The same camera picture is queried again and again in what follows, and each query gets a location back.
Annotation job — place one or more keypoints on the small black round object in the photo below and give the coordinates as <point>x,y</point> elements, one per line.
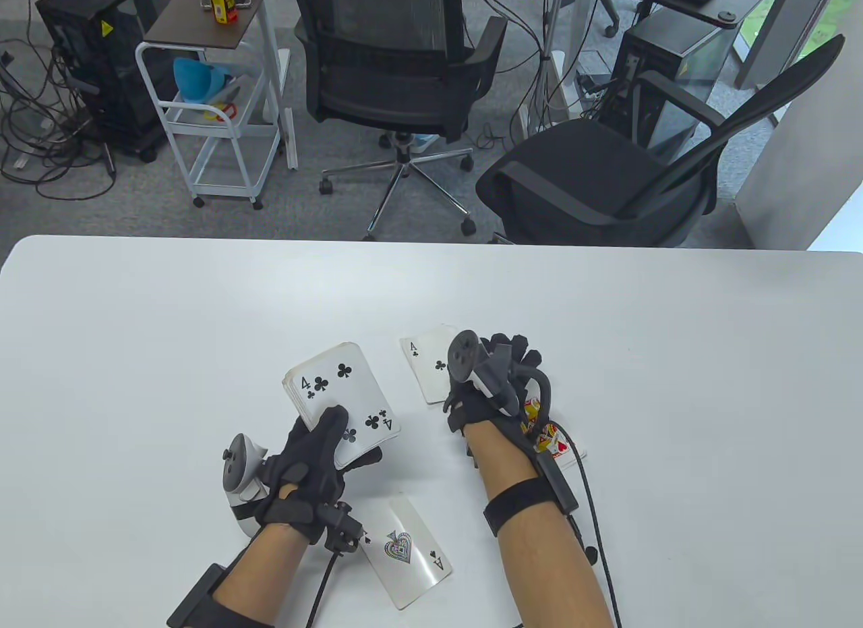
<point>727,16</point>

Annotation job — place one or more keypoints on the small black power adapter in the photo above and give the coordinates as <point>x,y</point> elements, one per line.
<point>593,83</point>

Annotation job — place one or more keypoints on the stack of red-backed playing cards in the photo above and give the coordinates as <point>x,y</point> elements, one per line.
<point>337,378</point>

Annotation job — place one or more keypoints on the hearts face playing card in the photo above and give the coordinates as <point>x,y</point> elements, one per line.
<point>532,412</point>

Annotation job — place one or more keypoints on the person's right forearm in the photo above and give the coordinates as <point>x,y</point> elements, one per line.
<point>539,560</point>

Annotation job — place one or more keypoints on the black glass side computer tower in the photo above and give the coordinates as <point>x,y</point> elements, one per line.
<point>701,51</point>

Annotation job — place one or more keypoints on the yellow and red packet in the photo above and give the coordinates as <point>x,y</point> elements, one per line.
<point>219,4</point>

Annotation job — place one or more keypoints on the black chair base with casters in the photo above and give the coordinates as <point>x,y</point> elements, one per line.
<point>610,29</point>

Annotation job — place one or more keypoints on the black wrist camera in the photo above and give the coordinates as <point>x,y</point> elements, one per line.
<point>470,449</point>
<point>342,527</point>

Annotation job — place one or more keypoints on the large spade playing card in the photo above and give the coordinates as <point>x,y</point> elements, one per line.
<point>408,554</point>

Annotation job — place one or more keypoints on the person's left hand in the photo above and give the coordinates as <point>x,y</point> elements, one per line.
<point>310,466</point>

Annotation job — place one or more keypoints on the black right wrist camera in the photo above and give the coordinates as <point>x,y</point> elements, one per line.
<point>470,449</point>

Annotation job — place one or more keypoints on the black computer tower yellow sticker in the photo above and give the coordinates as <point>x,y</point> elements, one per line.
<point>101,81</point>

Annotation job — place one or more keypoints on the grey left hand controller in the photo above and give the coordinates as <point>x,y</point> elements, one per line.
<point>236,463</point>

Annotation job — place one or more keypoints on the dark office desk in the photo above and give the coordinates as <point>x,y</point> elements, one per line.
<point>741,1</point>

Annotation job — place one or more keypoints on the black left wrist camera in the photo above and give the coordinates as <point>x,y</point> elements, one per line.
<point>342,527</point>

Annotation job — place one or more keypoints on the blue plastic bowl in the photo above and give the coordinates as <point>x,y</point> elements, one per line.
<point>195,78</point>

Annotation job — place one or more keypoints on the person's left forearm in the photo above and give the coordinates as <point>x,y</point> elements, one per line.
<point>259,567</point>

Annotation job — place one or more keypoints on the brown top white side table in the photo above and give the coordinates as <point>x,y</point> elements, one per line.
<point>195,14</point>

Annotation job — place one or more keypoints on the black padded office chair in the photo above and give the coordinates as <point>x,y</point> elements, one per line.
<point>580,162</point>

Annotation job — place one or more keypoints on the black mesh back office chair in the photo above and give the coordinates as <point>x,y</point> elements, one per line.
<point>391,102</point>

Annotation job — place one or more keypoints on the person's right hand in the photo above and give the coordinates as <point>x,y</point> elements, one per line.
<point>475,402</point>

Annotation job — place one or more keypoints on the black clubs playing card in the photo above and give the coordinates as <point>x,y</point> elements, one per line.
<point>425,368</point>

